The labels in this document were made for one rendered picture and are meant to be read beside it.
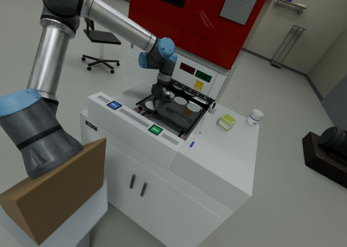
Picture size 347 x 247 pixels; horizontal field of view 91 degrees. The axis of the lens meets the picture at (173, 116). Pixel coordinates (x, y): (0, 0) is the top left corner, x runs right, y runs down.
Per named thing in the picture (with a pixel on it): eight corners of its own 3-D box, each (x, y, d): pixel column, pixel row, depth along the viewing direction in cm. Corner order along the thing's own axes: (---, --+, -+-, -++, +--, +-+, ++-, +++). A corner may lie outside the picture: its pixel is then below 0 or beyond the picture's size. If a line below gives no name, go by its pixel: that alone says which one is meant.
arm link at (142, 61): (144, 45, 76) (166, 48, 82) (136, 55, 85) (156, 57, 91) (146, 63, 76) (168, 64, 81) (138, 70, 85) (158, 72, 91)
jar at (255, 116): (246, 118, 120) (253, 107, 114) (255, 123, 118) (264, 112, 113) (245, 123, 114) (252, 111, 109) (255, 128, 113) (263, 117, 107)
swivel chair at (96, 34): (100, 55, 357) (102, -5, 296) (127, 68, 345) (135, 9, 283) (71, 62, 303) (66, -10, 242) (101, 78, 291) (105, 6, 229)
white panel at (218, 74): (126, 72, 154) (132, 24, 131) (207, 115, 136) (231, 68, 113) (124, 73, 152) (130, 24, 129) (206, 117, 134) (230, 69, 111)
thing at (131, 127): (99, 110, 105) (100, 91, 97) (177, 158, 93) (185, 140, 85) (87, 117, 98) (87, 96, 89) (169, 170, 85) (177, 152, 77)
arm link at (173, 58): (160, 48, 87) (174, 50, 91) (155, 68, 93) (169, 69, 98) (166, 54, 82) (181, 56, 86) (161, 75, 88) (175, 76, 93)
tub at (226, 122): (222, 121, 108) (227, 112, 104) (232, 128, 104) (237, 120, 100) (216, 124, 103) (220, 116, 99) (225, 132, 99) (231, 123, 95)
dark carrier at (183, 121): (164, 88, 135) (164, 87, 135) (203, 108, 128) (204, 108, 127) (138, 104, 108) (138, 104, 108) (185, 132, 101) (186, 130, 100)
